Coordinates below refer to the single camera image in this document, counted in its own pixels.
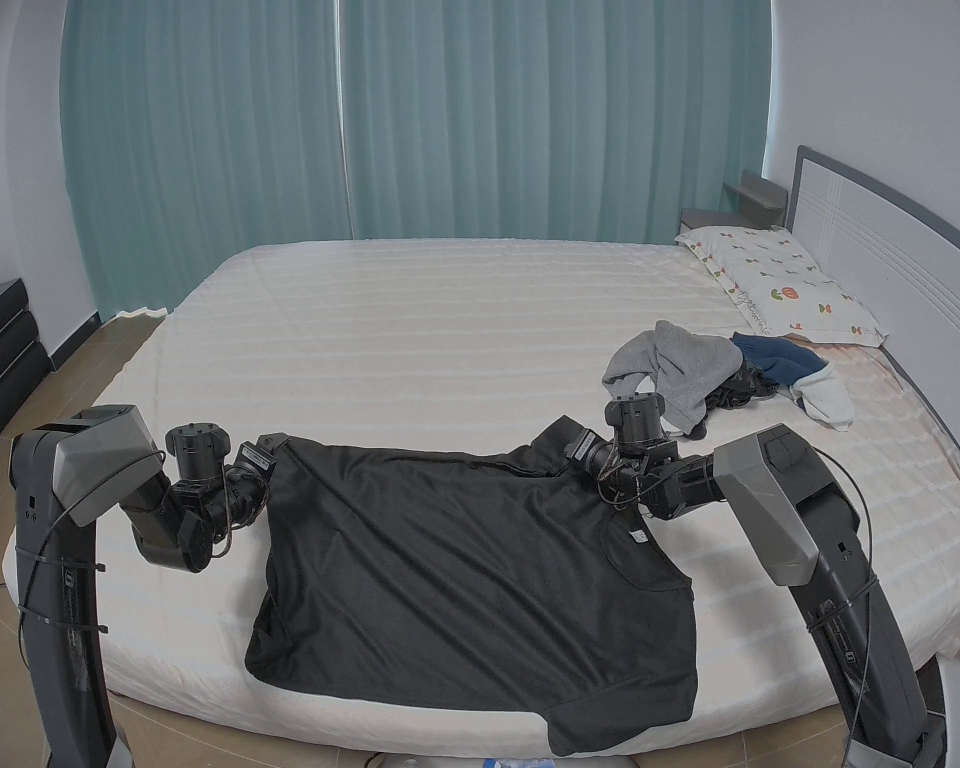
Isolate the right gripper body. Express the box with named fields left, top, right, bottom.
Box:
left=562, top=427, right=628, bottom=486

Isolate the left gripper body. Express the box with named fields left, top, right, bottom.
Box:
left=225, top=432, right=295, bottom=527

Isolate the black T-shirt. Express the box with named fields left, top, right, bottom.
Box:
left=243, top=414, right=702, bottom=757

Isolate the pile of clothes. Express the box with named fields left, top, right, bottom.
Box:
left=602, top=320, right=858, bottom=441

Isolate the bed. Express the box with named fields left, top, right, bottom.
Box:
left=0, top=144, right=960, bottom=759

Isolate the white printed pillow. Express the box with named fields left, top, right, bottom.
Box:
left=673, top=225, right=890, bottom=350

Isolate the black chest of drawers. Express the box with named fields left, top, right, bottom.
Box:
left=0, top=277, right=54, bottom=436

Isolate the grey bedside table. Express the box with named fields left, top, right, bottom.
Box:
left=678, top=168, right=790, bottom=234

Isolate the blue-green curtain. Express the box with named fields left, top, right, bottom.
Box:
left=60, top=0, right=354, bottom=316
left=337, top=0, right=774, bottom=245

